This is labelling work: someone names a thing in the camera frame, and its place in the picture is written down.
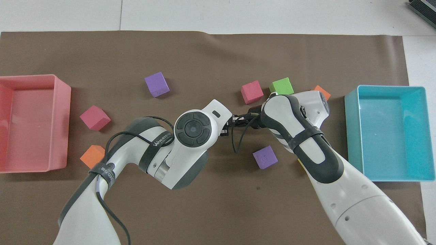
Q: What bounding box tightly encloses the magenta foam block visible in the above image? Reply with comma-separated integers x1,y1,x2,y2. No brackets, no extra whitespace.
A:
80,105,111,131
240,80,264,104

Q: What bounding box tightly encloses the pink plastic bin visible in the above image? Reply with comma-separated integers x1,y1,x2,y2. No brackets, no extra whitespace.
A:
0,74,72,174

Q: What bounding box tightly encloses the orange foam block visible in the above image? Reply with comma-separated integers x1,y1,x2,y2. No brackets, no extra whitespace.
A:
80,145,106,169
312,85,331,101

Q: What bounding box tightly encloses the green foam block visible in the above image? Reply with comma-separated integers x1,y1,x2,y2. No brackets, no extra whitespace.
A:
269,77,294,96

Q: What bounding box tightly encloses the cyan plastic bin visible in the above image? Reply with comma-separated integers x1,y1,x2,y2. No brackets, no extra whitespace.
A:
344,85,436,182

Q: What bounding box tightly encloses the black cable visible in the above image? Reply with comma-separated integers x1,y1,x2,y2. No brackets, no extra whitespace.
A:
230,114,259,154
96,116,175,245

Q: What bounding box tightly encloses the purple foam block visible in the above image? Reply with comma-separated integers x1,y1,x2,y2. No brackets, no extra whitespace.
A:
144,72,170,98
252,145,278,170

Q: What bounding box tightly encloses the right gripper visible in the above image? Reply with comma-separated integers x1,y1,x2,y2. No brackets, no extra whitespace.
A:
248,105,270,130

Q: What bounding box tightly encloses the black stand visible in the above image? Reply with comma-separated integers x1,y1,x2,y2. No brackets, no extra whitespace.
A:
407,0,436,24

